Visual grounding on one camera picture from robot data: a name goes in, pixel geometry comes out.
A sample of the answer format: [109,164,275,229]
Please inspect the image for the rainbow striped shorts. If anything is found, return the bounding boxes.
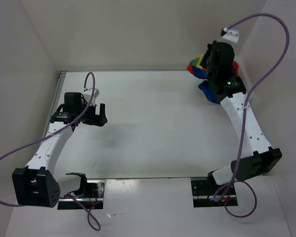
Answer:
[186,55,239,106]

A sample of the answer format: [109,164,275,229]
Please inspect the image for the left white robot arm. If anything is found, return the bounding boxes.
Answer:
[12,89,108,207]

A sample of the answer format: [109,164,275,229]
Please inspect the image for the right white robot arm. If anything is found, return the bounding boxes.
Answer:
[200,41,282,194]

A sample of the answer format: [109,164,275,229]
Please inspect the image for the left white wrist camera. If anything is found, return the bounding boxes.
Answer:
[82,88,100,106]

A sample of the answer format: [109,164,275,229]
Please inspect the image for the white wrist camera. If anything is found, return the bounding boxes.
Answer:
[82,88,100,106]
[221,28,239,43]

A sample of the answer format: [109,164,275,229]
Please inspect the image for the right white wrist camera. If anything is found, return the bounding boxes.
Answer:
[221,28,239,43]

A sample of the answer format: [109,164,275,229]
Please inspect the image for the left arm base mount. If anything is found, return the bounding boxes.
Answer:
[57,179,106,210]

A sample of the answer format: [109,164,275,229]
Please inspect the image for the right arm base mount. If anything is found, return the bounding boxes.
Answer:
[190,177,238,208]

